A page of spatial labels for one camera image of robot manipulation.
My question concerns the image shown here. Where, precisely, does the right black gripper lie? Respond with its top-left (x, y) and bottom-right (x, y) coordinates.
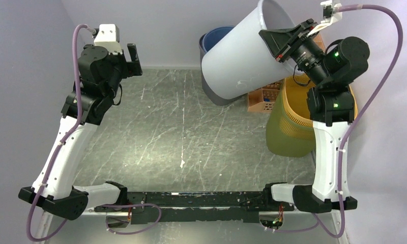
top-left (260, 18), bottom-right (331, 86)

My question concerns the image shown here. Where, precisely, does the light grey plastic bucket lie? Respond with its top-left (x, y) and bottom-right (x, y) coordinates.
top-left (200, 1), bottom-right (297, 99)

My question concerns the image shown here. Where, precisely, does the yellow mesh waste basket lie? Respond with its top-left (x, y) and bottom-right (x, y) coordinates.
top-left (279, 74), bottom-right (359, 132)

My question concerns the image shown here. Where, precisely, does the olive green mesh basket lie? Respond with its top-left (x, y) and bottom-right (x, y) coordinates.
top-left (266, 98), bottom-right (315, 158)

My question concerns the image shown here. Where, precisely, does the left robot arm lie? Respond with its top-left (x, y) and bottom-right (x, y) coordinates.
top-left (18, 43), bottom-right (142, 220)

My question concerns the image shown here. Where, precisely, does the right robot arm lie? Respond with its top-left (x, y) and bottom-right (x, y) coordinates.
top-left (259, 19), bottom-right (370, 214)

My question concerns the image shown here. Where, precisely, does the orange plastic file organizer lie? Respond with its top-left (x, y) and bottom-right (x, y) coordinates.
top-left (247, 34), bottom-right (325, 113)

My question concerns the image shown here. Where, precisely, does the blue plastic bucket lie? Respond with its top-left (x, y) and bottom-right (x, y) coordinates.
top-left (200, 26), bottom-right (234, 53)

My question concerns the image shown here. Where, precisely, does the dark grey mesh basket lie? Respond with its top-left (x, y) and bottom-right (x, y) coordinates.
top-left (199, 35), bottom-right (243, 106)

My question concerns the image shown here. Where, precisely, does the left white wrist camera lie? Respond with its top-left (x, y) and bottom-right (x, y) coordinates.
top-left (94, 24), bottom-right (120, 46)

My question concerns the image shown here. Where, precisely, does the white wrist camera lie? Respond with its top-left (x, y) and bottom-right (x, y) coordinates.
top-left (94, 24), bottom-right (120, 46)
top-left (307, 0), bottom-right (342, 37)

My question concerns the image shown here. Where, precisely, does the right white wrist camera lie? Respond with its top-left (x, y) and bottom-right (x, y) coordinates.
top-left (307, 0), bottom-right (342, 37)

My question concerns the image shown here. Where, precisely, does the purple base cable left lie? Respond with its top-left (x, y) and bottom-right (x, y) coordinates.
top-left (99, 202), bottom-right (162, 236)

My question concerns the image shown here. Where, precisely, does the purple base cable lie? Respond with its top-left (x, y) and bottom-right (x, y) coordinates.
top-left (99, 202), bottom-right (162, 236)
top-left (264, 215), bottom-right (321, 234)

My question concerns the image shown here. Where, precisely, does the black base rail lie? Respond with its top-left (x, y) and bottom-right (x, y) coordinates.
top-left (94, 190), bottom-right (294, 224)

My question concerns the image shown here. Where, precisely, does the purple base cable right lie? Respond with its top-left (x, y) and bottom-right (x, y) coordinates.
top-left (264, 215), bottom-right (321, 234)

